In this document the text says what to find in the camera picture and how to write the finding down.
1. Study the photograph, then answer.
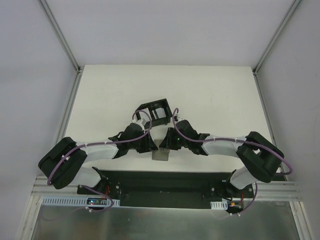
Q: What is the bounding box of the black plastic card tray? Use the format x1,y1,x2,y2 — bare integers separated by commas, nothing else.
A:
135,98,172,128

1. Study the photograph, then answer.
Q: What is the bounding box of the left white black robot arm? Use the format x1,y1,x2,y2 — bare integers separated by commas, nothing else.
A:
38,123,158,195

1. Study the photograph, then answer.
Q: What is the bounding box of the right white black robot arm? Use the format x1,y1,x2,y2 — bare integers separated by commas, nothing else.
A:
160,120,284,198

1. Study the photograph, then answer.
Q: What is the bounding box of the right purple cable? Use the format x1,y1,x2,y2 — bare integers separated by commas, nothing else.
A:
172,107,294,218

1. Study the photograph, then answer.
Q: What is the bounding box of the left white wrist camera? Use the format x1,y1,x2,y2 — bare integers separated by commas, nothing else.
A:
131,118,147,131

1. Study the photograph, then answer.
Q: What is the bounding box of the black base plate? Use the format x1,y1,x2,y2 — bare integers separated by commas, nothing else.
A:
76,169,258,208

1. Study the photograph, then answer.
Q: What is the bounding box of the right white cable duct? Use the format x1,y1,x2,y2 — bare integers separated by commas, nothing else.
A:
210,201,228,211

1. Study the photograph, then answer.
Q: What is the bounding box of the white cable duct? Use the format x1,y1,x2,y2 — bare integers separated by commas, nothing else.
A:
210,201,228,211
42,196,121,208

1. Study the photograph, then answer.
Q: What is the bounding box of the left table edge rail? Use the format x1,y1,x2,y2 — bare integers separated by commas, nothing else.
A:
44,71,85,176

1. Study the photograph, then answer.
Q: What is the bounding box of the table edge rail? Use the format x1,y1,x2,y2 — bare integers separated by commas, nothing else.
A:
44,71,85,176
252,73,288,181

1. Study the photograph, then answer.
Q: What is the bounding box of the right table edge rail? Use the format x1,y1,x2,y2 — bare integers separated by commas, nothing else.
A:
252,73,288,181

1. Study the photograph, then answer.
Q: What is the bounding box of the left white cable duct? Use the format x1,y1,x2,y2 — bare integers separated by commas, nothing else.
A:
42,196,121,208

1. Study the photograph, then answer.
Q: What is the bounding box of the front aluminium rail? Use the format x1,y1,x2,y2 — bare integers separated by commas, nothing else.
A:
31,174,303,201

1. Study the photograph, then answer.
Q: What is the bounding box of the right aluminium frame post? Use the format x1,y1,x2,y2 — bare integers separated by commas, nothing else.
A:
252,0,304,76

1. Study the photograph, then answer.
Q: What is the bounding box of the aluminium frame post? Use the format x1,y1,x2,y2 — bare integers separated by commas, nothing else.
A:
37,0,81,73
252,0,304,76

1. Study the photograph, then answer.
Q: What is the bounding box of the left aluminium frame post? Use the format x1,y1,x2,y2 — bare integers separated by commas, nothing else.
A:
37,0,81,73

